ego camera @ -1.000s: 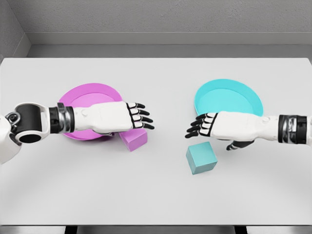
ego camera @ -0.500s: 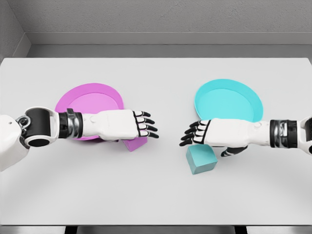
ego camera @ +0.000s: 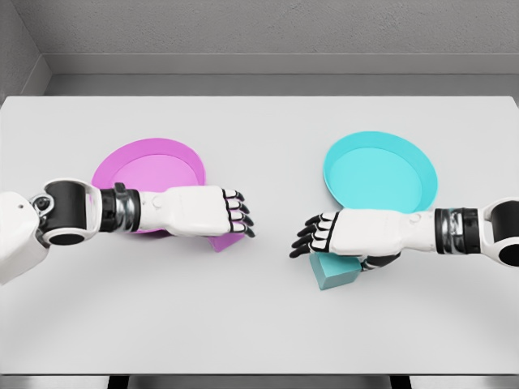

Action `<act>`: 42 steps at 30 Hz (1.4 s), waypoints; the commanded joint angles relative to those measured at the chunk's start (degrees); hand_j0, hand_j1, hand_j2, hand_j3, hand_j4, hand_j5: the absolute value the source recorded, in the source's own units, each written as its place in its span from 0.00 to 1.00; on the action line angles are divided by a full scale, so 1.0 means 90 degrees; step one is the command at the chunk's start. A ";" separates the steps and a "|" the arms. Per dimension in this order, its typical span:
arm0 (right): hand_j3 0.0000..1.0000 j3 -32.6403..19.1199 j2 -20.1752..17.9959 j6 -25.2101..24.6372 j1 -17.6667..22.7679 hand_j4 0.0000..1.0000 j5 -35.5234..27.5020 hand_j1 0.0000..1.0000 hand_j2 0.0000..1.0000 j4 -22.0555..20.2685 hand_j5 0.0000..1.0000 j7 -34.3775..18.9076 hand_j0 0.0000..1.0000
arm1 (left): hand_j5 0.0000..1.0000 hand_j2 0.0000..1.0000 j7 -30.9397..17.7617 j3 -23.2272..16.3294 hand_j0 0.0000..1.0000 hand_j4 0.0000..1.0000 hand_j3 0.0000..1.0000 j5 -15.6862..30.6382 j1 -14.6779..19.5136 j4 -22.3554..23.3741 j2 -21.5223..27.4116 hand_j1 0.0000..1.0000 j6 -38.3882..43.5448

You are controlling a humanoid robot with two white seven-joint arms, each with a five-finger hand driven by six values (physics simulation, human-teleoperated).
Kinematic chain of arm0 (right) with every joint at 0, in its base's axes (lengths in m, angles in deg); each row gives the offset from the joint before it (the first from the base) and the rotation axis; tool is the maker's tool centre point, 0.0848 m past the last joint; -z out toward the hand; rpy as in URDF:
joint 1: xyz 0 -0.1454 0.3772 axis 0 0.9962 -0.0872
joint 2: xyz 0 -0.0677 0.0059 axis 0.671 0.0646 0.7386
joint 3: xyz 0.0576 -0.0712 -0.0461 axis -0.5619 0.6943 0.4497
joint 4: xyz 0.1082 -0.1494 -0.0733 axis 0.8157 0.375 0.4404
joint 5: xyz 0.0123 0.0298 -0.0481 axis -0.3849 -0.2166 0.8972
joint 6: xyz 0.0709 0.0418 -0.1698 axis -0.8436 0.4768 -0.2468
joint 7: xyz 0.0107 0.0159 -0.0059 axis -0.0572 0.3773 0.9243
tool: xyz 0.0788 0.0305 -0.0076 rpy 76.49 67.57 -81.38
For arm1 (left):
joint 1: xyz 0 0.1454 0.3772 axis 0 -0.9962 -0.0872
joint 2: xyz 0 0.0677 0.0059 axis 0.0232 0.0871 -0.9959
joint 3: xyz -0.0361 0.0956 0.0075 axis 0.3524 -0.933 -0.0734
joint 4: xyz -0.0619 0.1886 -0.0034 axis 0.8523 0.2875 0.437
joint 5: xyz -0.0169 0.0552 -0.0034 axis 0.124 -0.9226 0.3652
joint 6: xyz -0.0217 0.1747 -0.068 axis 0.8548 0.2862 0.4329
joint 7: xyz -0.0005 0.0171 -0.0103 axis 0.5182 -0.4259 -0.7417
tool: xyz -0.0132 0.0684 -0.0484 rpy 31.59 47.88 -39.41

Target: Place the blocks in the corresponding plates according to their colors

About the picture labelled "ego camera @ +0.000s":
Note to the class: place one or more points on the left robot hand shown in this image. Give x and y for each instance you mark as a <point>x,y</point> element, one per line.
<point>198,210</point>

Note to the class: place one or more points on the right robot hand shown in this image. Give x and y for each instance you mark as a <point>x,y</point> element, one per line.
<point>361,231</point>

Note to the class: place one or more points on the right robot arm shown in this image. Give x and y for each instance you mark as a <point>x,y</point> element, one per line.
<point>466,233</point>

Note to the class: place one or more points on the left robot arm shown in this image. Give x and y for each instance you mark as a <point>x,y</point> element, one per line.
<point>73,227</point>

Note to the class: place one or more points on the pink block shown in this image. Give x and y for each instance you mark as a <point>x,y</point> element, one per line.
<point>223,242</point>

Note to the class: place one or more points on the cyan block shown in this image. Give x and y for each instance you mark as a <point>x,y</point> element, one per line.
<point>330,273</point>

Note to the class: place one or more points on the pink plate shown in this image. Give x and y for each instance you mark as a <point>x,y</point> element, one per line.
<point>158,170</point>

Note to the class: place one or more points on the cyan plate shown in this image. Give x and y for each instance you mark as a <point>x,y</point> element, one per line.
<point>377,174</point>

